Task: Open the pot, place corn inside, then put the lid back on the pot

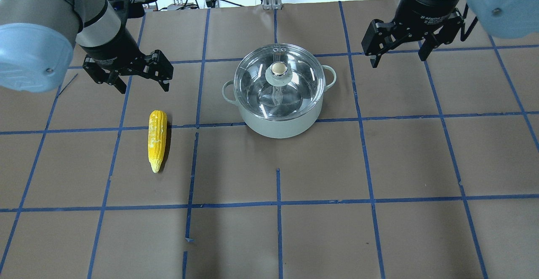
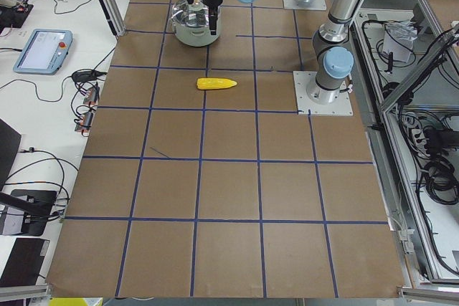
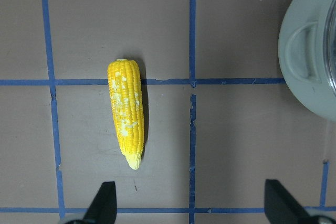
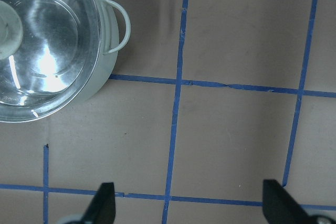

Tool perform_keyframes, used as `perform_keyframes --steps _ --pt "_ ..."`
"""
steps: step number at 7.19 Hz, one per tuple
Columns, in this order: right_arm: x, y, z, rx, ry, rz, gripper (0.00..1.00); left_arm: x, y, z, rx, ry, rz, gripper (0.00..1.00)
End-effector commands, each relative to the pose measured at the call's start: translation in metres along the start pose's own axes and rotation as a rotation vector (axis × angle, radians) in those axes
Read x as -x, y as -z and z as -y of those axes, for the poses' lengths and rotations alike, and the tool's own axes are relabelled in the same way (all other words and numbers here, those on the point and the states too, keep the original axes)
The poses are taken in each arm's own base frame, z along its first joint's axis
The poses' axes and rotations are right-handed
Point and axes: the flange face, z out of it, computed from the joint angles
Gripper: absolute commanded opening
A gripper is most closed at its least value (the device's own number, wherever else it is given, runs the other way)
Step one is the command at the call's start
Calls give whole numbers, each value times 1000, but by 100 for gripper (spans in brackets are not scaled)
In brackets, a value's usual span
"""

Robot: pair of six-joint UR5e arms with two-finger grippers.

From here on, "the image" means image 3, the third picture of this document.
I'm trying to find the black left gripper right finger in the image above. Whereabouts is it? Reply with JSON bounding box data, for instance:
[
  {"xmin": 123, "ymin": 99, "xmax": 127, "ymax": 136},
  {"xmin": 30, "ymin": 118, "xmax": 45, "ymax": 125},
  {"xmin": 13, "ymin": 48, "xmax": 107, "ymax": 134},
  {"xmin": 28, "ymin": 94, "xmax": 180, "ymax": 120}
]
[{"xmin": 264, "ymin": 179, "xmax": 310, "ymax": 224}]

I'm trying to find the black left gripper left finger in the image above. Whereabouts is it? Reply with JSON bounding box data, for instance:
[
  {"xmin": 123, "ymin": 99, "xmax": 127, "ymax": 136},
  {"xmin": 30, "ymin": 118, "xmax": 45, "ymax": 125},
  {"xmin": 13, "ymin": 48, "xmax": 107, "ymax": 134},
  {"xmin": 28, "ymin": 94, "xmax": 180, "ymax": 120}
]
[{"xmin": 83, "ymin": 182, "xmax": 117, "ymax": 224}]

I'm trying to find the yellow corn cob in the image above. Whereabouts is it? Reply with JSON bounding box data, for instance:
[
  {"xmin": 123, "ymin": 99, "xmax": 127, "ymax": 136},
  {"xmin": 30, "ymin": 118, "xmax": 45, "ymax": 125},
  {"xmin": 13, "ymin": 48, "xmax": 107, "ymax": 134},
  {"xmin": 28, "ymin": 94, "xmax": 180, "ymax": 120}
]
[{"xmin": 107, "ymin": 59, "xmax": 144, "ymax": 170}]

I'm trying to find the glass pot lid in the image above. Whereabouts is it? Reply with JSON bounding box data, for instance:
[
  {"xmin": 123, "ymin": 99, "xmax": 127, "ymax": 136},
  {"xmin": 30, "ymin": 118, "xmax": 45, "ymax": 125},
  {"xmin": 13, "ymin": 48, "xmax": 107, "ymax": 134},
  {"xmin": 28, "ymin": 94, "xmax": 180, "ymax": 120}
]
[{"xmin": 323, "ymin": 0, "xmax": 335, "ymax": 93}]

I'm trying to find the pale green cooking pot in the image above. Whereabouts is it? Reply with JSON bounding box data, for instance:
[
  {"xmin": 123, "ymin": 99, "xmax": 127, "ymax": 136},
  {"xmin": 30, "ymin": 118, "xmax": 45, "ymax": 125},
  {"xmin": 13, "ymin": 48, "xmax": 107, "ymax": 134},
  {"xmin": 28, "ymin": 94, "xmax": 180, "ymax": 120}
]
[{"xmin": 278, "ymin": 0, "xmax": 335, "ymax": 121}]

